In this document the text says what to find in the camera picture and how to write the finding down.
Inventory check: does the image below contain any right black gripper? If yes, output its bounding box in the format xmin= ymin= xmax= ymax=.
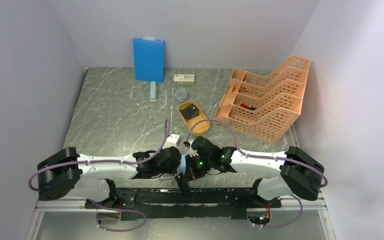
xmin=183 ymin=152 xmax=214 ymax=183

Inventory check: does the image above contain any beige card holder wallet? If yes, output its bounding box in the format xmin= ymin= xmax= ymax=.
xmin=158 ymin=154 xmax=186 ymax=181

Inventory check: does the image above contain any yellow oval tray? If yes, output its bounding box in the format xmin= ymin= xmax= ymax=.
xmin=178 ymin=100 xmax=210 ymax=137

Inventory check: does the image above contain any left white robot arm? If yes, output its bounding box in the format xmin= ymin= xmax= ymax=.
xmin=28 ymin=146 xmax=182 ymax=208

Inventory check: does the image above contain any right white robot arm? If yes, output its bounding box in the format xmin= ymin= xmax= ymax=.
xmin=183 ymin=136 xmax=325 ymax=207

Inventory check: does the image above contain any red black item in organizer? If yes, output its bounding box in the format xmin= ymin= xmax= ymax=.
xmin=240 ymin=103 xmax=256 ymax=111

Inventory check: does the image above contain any small clear round container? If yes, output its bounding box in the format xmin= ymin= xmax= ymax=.
xmin=175 ymin=88 xmax=188 ymax=103

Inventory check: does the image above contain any orange plastic file organizer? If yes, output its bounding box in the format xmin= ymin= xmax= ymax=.
xmin=214 ymin=55 xmax=311 ymax=144

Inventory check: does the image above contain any light blue eraser bar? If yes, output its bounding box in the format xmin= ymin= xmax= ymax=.
xmin=149 ymin=81 xmax=157 ymax=102

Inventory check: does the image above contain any small white red box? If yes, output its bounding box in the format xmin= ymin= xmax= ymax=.
xmin=173 ymin=74 xmax=195 ymax=86

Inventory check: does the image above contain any blue board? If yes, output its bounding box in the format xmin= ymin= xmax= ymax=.
xmin=132 ymin=38 xmax=165 ymax=83

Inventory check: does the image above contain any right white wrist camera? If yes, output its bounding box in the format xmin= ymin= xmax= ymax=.
xmin=183 ymin=139 xmax=199 ymax=157

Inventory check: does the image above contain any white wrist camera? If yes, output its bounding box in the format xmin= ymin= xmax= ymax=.
xmin=183 ymin=139 xmax=199 ymax=157
xmin=162 ymin=134 xmax=181 ymax=149

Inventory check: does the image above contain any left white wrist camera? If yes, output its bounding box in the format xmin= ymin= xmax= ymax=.
xmin=162 ymin=134 xmax=181 ymax=149

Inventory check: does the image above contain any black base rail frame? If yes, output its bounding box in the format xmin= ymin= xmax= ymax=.
xmin=99 ymin=187 xmax=282 ymax=221

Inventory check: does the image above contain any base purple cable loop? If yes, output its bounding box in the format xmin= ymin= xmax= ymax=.
xmin=95 ymin=207 xmax=148 ymax=232

